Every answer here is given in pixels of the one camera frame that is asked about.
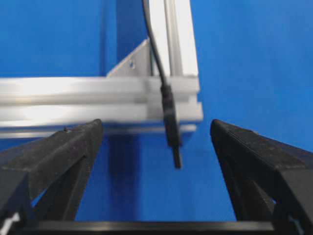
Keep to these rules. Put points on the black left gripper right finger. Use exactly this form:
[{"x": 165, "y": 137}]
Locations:
[{"x": 267, "y": 180}]

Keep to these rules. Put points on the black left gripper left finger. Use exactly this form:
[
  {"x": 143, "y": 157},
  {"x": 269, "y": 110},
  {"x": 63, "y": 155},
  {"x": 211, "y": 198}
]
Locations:
[{"x": 45, "y": 179}]

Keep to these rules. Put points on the aluminium extrusion frame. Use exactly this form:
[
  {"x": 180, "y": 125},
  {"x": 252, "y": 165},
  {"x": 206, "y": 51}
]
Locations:
[{"x": 126, "y": 100}]

